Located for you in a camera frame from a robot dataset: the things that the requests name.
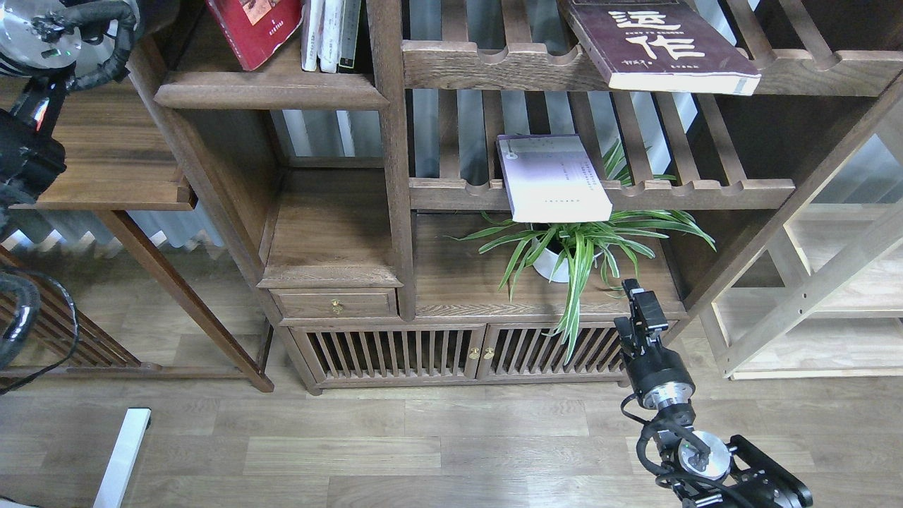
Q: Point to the dark maroon Chinese book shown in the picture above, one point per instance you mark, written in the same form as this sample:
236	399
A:
659	46

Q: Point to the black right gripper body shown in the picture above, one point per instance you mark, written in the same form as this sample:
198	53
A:
657	375

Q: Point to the dark wooden bookshelf cabinet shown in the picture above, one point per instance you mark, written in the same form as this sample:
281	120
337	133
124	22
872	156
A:
359	187

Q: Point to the white upright book middle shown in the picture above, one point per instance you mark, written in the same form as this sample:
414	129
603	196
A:
330	35

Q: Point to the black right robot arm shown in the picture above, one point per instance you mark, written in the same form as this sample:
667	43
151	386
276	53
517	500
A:
698	467

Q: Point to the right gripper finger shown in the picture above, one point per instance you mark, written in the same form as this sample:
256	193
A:
647	320

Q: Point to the red paperback book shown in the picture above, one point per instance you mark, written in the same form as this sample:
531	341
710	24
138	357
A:
256	29

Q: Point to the white upright book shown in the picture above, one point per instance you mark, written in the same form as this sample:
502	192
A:
330	35
313	12

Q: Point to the white plant pot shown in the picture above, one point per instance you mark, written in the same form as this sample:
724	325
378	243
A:
550	264

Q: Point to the dark wooden side table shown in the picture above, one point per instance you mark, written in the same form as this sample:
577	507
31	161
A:
118	162

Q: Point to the green spider plant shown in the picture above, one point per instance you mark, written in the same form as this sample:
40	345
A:
579	247

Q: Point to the light wooden shelf unit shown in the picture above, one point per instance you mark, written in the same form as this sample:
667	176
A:
824	298

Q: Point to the pale lilac paperback book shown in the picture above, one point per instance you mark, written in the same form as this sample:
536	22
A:
550	179

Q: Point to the dark spine upright book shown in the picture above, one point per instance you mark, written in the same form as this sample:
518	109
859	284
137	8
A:
350	29

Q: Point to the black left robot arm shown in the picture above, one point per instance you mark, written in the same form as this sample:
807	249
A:
61	47

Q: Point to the white upright book left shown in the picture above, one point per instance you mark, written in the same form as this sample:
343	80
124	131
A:
313	12

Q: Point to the white flat bar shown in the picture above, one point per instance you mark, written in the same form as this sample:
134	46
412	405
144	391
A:
117	475

